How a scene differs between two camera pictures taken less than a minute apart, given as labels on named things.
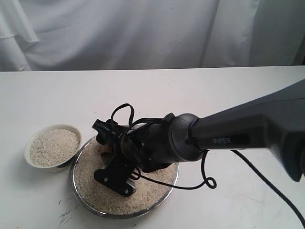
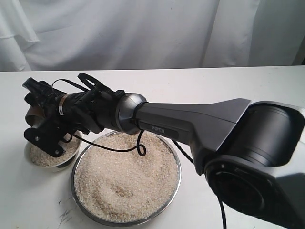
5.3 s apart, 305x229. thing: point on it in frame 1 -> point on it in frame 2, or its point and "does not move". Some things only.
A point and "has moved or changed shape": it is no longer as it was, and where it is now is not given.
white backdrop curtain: (70, 35) does not move
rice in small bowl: (52, 146) does not move
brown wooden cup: (106, 148) has moved or changed shape
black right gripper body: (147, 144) -> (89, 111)
